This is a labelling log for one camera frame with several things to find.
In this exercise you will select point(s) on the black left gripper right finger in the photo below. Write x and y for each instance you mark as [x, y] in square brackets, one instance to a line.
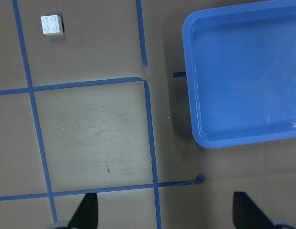
[247, 215]

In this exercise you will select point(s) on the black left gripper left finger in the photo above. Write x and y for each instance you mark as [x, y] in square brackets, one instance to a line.
[86, 215]

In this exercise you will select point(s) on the white block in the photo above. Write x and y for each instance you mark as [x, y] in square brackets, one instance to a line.
[52, 25]

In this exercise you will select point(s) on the blue plastic tray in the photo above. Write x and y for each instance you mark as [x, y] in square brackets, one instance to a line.
[241, 73]

